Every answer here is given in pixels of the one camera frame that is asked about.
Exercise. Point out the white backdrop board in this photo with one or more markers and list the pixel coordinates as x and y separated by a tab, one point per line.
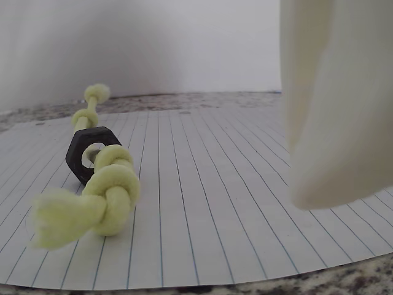
153	46

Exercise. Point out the lined white paper sheet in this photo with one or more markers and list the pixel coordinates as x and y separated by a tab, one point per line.
215	199

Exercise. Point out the black hex nut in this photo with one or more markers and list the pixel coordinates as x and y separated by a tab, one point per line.
76	153

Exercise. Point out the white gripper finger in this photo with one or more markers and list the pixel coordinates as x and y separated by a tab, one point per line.
337	107

